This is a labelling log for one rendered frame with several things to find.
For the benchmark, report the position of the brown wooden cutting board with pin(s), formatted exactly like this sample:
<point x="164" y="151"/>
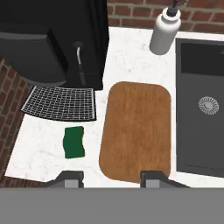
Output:
<point x="136" y="131"/>

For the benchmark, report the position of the dark grey sink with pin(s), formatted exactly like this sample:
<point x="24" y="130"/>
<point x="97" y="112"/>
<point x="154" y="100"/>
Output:
<point x="200" y="108"/>

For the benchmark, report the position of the black coffee machine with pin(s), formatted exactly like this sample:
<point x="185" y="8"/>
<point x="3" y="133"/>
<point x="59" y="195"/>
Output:
<point x="52" y="55"/>

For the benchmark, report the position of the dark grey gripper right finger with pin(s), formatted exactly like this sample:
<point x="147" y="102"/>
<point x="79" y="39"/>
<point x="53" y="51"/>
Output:
<point x="153" y="177"/>

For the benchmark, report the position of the green sponge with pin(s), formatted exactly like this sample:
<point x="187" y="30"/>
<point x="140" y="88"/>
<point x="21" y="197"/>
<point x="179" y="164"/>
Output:
<point x="74" y="142"/>

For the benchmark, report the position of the white soap dispenser bottle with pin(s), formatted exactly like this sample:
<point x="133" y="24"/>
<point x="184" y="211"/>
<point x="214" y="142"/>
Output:
<point x="165" y="31"/>

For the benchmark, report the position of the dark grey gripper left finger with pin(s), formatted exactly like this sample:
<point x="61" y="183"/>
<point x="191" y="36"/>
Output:
<point x="70" y="177"/>

